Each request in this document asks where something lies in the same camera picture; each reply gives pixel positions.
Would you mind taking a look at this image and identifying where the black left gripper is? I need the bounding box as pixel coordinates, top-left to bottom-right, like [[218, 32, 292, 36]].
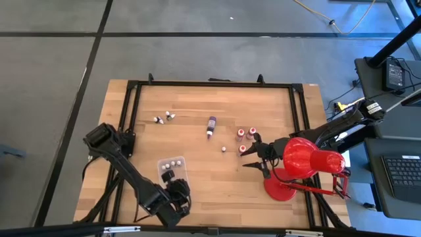
[[161, 169, 192, 207]]

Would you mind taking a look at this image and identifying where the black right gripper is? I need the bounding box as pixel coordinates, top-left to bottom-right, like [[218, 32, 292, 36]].
[[242, 132, 286, 180]]

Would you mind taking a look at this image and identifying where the clear plastic container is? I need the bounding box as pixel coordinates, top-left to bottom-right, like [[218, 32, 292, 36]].
[[157, 155, 191, 198]]

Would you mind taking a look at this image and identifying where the violet food coloring bottle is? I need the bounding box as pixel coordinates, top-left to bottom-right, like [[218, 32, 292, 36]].
[[206, 115, 217, 140]]

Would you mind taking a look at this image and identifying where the red desk lamp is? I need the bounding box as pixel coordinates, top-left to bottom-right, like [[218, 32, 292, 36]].
[[263, 136, 350, 202]]

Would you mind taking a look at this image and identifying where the dark grey side desk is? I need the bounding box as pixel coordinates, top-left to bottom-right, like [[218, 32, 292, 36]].
[[354, 57, 421, 139], [363, 137, 421, 221]]

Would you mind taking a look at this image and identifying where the black laptop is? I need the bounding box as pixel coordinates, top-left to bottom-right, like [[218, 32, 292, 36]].
[[381, 154, 421, 204]]

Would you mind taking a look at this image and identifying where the black power adapter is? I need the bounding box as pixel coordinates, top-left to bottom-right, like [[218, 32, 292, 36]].
[[381, 58, 407, 96]]

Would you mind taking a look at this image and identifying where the black flat device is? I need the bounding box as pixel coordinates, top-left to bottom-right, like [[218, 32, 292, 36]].
[[400, 92, 421, 107]]

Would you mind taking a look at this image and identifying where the black pole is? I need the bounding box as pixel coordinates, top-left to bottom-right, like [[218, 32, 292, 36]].
[[366, 14, 421, 69]]

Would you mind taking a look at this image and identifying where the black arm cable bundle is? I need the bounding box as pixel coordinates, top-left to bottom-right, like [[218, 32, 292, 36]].
[[78, 157, 130, 224]]

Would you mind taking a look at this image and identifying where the silver frame bracket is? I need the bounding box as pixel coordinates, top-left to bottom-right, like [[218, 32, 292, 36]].
[[103, 225, 141, 235], [284, 229, 325, 237]]

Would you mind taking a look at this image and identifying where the black aluminium table frame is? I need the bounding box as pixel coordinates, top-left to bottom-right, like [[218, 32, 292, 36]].
[[0, 72, 421, 237]]

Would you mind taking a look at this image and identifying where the white cable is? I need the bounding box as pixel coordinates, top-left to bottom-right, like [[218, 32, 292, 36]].
[[385, 88, 421, 113]]

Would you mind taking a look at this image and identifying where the yellow floor cable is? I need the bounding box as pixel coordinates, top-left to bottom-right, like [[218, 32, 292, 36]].
[[293, 0, 378, 36]]

